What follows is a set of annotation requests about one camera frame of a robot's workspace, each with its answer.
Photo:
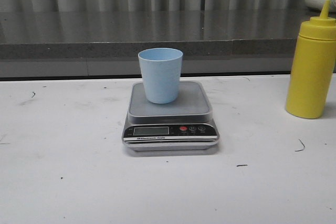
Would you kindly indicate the light blue plastic cup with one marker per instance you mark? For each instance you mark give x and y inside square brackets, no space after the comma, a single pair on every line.
[161,71]

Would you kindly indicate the yellow squeeze bottle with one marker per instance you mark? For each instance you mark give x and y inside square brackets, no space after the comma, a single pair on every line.
[312,66]

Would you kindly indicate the silver digital kitchen scale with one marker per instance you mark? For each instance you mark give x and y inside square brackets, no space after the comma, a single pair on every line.
[184,124]

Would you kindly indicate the grey stone counter ledge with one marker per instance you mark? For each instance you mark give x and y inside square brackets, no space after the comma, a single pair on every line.
[85,45]

